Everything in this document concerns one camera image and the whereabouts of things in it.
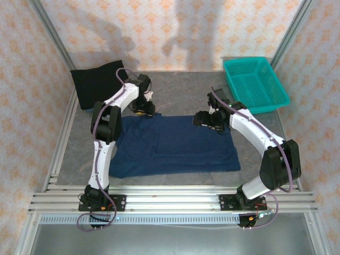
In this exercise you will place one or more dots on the navy blue t-shirt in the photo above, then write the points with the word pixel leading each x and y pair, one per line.
pixel 180 148

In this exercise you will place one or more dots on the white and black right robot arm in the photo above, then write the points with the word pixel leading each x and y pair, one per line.
pixel 252 127

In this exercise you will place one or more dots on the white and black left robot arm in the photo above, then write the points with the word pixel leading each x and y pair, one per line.
pixel 102 162

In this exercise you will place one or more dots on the teal plastic mesh basket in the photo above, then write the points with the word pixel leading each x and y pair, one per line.
pixel 252 85

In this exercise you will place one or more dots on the folded black t-shirt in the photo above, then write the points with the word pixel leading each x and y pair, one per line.
pixel 93 82

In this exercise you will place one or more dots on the grey metal sheet panel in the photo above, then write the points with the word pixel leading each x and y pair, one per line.
pixel 172 241

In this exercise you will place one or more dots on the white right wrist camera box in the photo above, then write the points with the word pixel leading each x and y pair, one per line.
pixel 211 109

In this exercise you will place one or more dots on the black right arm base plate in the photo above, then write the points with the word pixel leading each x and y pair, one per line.
pixel 225 203

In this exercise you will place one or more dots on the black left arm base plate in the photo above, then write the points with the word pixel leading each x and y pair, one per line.
pixel 119 203

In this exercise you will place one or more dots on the aluminium crossbeam rail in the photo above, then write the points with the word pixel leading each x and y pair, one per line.
pixel 172 202

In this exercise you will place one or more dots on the aluminium frame corner post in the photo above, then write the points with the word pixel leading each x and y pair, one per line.
pixel 55 34
pixel 292 33

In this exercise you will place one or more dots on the aluminium frame leg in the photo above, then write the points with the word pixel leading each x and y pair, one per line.
pixel 316 236
pixel 28 233

